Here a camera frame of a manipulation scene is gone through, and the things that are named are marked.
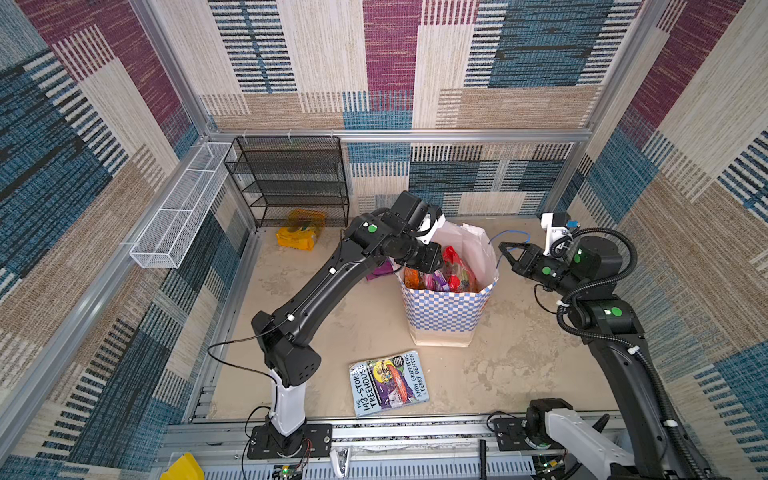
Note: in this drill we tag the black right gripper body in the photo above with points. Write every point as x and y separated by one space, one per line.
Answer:
549 271

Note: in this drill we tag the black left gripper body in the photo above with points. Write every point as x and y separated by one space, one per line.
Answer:
418 257

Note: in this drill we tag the purple berry snack bag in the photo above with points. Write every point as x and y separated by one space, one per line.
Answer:
436 282

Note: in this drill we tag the orange corn chip bag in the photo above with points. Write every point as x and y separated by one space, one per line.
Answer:
413 279

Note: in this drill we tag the red fruit jelly bag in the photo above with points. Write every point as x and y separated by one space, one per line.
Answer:
458 274

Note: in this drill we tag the purple grape jelly bag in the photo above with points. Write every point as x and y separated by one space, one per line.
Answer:
385 269

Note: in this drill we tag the blue checkered paper bag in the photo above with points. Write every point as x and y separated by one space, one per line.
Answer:
446 319

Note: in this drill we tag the yellow snack pack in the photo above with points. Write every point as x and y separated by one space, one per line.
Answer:
302 229

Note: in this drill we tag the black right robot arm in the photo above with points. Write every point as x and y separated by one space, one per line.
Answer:
584 267

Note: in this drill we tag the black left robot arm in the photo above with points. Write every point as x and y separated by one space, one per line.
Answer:
402 233

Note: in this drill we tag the colourful treehouse book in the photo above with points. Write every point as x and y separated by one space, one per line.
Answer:
387 383

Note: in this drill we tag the black mesh shelf rack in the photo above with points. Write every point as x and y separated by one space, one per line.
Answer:
279 175

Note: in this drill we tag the yellow object at bottom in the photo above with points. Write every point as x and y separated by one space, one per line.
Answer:
184 468

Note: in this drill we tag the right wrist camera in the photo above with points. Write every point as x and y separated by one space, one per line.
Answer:
556 225

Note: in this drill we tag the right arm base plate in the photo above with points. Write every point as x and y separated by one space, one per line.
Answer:
510 436

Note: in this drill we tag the aluminium front rail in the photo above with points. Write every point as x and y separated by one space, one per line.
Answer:
431 447

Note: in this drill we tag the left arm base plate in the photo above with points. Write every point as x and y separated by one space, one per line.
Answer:
310 439

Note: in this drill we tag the white wire wall basket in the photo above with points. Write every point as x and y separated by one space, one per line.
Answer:
166 240

